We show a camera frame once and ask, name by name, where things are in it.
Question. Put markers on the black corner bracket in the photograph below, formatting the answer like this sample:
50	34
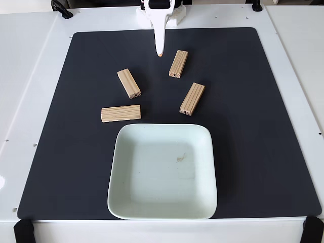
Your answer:
314	230
23	231

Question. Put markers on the black table mat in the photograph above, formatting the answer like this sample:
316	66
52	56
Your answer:
240	126

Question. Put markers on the black table clamp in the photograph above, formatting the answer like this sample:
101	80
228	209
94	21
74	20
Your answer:
257	6
62	8

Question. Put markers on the black base clamp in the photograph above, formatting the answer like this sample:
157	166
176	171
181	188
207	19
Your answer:
178	2

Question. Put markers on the pale green square plate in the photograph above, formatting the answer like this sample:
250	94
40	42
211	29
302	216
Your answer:
131	157

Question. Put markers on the wooden block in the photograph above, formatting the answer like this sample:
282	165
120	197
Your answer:
129	83
192	98
178	63
121	113

